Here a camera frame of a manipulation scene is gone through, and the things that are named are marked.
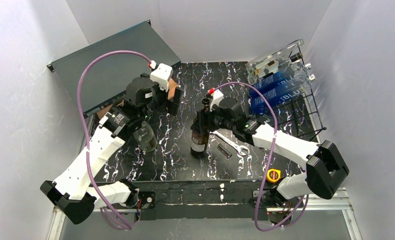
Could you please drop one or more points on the yellow tape measure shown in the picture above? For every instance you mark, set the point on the yellow tape measure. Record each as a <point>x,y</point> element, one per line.
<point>273,175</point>

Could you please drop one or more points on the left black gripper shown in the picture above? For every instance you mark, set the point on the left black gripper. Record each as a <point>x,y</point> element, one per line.
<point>172,100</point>

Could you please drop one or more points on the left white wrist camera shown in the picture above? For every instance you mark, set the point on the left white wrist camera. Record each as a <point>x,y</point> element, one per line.
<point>161,74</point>

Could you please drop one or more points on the black wire wine rack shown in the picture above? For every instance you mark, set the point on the black wire wine rack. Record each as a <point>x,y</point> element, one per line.
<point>295,116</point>

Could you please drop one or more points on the brown wooden board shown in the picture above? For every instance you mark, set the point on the brown wooden board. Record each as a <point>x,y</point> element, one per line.
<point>171,93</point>

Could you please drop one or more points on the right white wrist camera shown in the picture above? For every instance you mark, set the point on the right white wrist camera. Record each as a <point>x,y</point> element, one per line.
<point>215,97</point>

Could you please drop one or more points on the clear round glass bottle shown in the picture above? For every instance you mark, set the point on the clear round glass bottle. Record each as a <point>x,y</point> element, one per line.
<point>285,52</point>

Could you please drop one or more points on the silver combination wrench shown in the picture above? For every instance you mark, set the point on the silver combination wrench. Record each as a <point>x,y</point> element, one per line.
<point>242,150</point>

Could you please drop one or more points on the blue square bottle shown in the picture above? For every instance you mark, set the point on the blue square bottle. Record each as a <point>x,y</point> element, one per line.
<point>272,80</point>
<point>300,85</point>

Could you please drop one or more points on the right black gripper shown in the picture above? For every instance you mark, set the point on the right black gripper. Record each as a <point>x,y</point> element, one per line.
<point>209,117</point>

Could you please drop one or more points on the clear square labelled bottle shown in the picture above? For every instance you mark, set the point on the clear square labelled bottle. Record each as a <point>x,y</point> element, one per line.
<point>257,71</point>

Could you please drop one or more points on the grey metal electronics box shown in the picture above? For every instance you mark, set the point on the grey metal electronics box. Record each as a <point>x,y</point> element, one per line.
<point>107,80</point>

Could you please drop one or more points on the dark green wine bottle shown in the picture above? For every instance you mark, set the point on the dark green wine bottle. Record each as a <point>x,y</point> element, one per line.
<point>199,140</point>

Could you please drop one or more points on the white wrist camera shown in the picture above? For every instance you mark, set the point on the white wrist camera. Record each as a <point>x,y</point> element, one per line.
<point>215,97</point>
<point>161,74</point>

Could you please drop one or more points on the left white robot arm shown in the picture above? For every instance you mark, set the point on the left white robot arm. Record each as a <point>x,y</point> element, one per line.
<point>75,192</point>

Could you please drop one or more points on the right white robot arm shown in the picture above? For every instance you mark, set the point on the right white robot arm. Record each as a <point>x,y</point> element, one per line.
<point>323,165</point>

